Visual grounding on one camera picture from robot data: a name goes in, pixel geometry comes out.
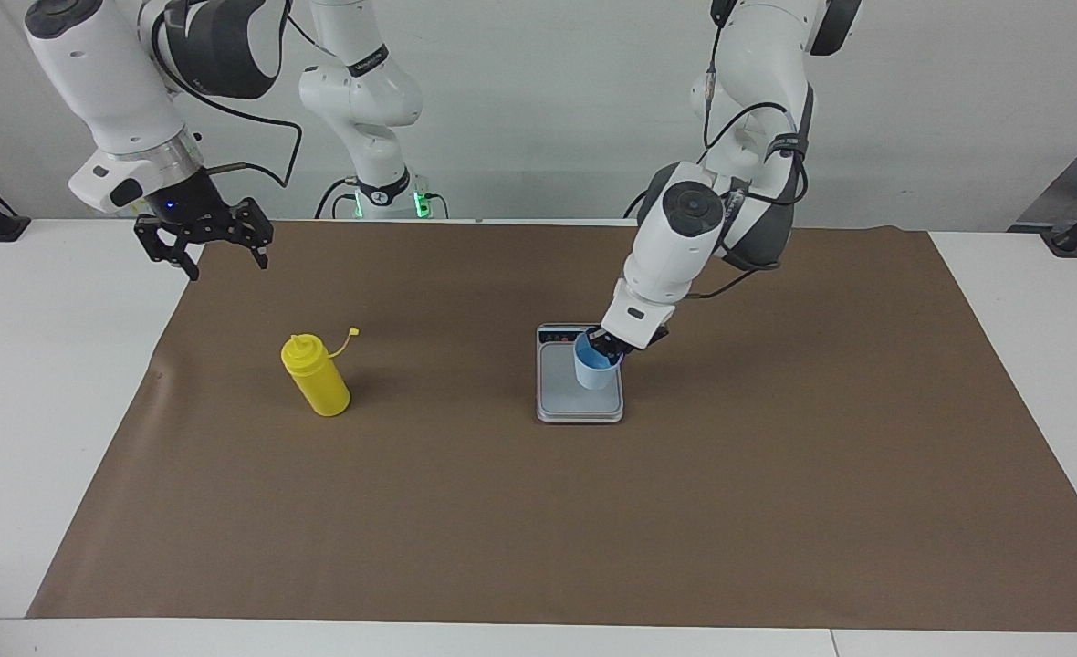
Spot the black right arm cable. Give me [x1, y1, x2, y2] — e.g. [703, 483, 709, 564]
[151, 18, 304, 188]

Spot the light blue plastic cup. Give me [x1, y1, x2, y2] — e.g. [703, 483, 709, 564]
[573, 330, 626, 391]

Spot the silver digital kitchen scale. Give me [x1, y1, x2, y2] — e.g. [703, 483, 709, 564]
[536, 322, 624, 424]

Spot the yellow squeeze bottle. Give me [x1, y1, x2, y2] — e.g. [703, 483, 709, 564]
[281, 328, 360, 418]

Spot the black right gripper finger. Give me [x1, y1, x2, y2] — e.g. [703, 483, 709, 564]
[228, 198, 275, 270]
[134, 217, 202, 281]

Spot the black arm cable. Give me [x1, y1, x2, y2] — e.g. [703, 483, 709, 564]
[151, 18, 304, 188]
[698, 64, 809, 302]

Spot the brown table mat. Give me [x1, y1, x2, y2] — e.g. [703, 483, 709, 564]
[26, 219, 1077, 632]

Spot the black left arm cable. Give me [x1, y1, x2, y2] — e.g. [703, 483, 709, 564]
[698, 64, 809, 302]

